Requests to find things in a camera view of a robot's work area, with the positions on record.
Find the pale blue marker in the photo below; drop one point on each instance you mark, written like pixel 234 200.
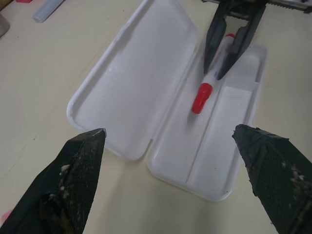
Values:
pixel 45 12

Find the small pink object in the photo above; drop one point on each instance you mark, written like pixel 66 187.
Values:
pixel 5 215

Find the small red object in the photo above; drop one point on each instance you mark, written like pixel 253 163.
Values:
pixel 25 1

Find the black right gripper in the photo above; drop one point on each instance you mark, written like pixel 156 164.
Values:
pixel 243 8

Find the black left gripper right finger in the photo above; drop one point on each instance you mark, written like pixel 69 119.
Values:
pixel 275 170

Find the grey rounded object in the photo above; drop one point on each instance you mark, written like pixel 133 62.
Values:
pixel 3 25

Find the red capped white marker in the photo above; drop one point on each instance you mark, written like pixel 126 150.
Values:
pixel 202 97

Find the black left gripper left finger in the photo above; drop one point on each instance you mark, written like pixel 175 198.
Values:
pixel 73 185

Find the white plastic pencil case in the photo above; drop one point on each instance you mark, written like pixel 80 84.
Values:
pixel 136 73

